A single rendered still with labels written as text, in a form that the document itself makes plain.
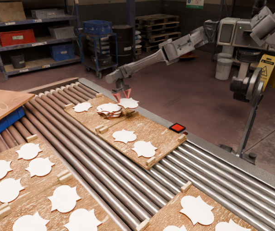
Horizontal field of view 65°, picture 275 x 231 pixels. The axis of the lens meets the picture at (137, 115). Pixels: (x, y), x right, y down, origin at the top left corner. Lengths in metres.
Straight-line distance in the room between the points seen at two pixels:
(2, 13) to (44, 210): 4.61
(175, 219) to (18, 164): 0.81
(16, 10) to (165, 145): 4.61
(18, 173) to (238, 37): 1.44
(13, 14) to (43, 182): 4.50
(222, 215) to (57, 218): 0.65
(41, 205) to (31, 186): 0.13
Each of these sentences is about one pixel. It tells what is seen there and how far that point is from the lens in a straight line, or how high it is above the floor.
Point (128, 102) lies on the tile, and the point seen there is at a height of 1.05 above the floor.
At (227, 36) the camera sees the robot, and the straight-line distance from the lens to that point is 1.55.
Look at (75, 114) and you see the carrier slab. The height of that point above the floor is 0.94.
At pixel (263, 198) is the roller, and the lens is 1.16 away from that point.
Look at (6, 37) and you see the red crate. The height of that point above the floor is 0.81.
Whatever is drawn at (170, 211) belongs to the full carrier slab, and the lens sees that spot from 0.97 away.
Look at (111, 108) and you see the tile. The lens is 1.49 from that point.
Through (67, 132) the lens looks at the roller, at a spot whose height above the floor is 0.92.
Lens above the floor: 1.72
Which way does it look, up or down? 31 degrees down
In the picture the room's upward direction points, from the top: straight up
